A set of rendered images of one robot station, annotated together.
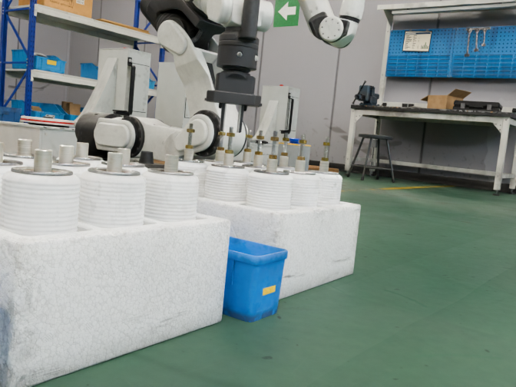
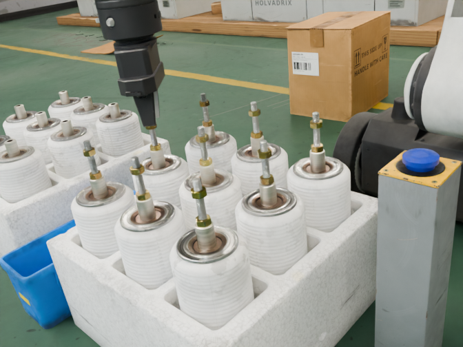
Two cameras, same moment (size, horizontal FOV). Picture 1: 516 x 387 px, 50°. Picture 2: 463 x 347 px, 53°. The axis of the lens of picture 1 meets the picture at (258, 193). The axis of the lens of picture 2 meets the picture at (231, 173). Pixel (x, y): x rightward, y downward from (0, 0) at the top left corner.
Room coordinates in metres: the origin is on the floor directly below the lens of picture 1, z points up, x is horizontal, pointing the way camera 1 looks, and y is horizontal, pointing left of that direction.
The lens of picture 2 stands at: (1.50, -0.61, 0.57)
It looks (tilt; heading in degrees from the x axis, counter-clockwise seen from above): 26 degrees down; 102
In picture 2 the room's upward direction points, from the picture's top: 8 degrees counter-clockwise
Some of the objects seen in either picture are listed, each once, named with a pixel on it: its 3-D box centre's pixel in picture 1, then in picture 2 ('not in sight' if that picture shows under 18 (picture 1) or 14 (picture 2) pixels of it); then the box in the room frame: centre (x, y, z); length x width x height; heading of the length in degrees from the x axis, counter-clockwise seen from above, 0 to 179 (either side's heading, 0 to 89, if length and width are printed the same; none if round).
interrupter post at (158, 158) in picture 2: (228, 160); (158, 158); (1.23, 0.07, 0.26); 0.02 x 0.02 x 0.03
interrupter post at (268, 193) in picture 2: (283, 162); (268, 193); (1.42, -0.06, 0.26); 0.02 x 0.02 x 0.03
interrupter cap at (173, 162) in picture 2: (227, 167); (159, 164); (1.23, 0.07, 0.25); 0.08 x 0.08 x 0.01
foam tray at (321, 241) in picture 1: (250, 233); (222, 266); (1.32, 0.01, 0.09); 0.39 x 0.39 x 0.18; 56
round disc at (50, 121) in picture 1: (47, 120); not in sight; (3.30, 1.30, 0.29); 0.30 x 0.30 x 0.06
